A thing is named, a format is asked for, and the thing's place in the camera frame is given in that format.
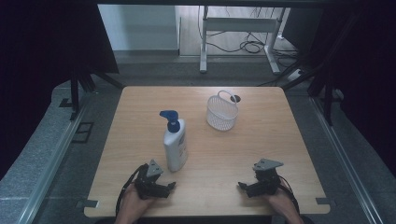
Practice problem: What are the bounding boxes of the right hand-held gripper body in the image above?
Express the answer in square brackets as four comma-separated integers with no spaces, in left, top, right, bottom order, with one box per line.
[247,158,285,198]

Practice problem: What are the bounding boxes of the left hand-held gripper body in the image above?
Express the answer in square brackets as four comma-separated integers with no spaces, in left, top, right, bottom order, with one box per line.
[134,159,172,200]

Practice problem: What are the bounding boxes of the white pump bottle blue cap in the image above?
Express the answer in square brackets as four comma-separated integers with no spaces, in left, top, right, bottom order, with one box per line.
[159,109,190,173]

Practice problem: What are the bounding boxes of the white mesh basket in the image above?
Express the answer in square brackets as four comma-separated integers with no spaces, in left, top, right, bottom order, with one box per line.
[205,90,240,133]

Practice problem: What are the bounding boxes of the person's right hand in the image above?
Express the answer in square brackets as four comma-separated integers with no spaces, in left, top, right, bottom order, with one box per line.
[266,186,298,217]

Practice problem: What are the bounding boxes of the person's left hand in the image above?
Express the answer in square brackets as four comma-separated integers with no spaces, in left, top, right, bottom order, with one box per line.
[118,183,157,220]

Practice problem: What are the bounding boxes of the black metal stand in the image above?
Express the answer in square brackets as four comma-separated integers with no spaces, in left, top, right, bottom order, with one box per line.
[68,69,125,121]
[307,69,337,127]

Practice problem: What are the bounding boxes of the white power strip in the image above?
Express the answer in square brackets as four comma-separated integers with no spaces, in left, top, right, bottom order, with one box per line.
[287,68,304,82]

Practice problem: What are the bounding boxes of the black curtain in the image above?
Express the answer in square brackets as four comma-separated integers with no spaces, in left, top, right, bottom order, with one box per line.
[0,0,120,181]
[281,6,396,179]

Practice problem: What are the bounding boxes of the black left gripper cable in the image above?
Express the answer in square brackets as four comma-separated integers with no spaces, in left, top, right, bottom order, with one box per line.
[115,163,148,218]

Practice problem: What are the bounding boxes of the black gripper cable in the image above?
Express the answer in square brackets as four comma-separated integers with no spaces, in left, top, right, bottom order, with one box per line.
[278,176,302,217]
[115,163,148,218]

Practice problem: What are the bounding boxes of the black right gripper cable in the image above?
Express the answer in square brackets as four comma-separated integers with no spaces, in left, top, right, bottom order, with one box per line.
[278,176,302,217]

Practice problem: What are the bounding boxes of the aluminium rail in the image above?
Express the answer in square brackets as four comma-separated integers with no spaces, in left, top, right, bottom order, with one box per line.
[308,96,385,224]
[17,92,92,224]

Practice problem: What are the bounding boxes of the black floor bracket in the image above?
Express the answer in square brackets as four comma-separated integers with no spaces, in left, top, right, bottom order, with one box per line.
[58,97,75,108]

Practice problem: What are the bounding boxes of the black floor cables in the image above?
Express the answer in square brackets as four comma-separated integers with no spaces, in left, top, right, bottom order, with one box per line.
[199,6,301,68]

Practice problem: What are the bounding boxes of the white desk frame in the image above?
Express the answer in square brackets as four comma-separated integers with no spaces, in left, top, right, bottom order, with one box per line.
[199,5,288,75]

